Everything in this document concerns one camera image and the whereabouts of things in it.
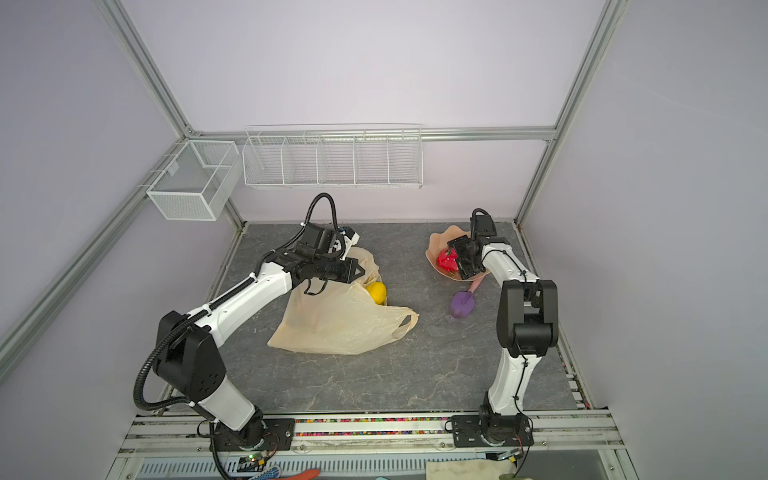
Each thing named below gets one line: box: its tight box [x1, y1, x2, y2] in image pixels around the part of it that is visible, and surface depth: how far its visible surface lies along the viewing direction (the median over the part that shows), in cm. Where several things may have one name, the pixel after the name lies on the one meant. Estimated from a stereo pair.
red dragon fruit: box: [436, 247, 460, 272], surface depth 101 cm
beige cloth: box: [426, 459, 517, 480], surface depth 70 cm
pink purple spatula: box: [450, 276, 484, 319], surface depth 98 cm
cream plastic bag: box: [267, 247, 419, 355], surface depth 82 cm
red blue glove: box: [248, 465, 320, 480], surface depth 70 cm
